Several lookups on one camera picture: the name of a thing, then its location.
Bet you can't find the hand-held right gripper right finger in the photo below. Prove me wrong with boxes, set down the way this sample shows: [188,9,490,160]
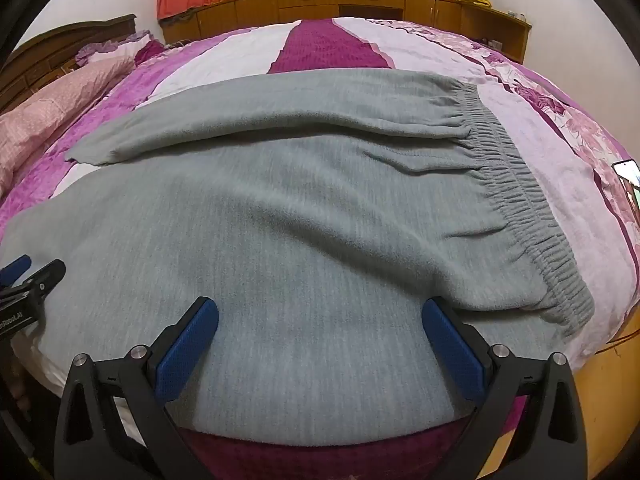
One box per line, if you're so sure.
[421,296,588,480]

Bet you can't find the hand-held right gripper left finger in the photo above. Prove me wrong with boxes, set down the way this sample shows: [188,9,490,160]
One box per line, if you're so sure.
[52,296,221,480]

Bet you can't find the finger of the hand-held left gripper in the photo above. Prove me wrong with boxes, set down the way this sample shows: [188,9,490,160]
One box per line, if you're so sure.
[0,258,67,307]
[0,255,34,288]

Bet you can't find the grey pants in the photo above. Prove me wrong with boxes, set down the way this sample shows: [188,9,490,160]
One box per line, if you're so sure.
[0,67,596,448]

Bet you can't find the pink checkered pillow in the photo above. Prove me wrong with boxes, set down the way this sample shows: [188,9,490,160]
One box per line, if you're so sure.
[0,52,136,188]

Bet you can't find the dark wooden headboard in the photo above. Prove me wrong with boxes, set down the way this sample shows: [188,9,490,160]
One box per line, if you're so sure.
[0,13,138,113]

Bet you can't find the purple ruffled pillow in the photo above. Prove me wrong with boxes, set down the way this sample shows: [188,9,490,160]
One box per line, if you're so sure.
[75,30,166,68]

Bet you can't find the smartphone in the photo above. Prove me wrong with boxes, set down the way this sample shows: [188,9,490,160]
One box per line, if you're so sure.
[611,159,640,211]

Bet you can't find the purple pink floral bedspread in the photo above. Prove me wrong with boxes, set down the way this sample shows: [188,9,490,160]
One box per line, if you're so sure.
[0,16,640,480]

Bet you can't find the wooden window cabinet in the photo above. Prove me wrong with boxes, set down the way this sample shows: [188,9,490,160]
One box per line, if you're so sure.
[160,0,533,66]

